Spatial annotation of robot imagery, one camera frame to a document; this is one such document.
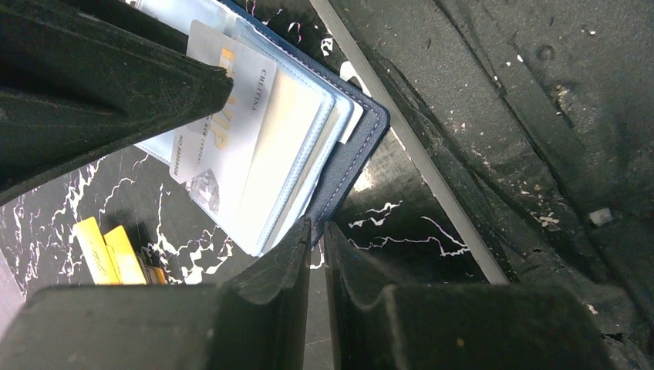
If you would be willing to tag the single white card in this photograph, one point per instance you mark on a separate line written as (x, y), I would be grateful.
(218, 149)

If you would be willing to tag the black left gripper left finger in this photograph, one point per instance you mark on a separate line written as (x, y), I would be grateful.
(255, 320)

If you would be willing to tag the navy blue card holder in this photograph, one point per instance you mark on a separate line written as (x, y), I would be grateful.
(317, 133)

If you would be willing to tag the orange credit card stack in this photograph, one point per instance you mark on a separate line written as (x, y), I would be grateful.
(111, 258)

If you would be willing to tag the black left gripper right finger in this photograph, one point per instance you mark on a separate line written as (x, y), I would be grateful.
(379, 322)

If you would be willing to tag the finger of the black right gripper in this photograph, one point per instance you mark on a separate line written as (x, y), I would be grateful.
(83, 79)

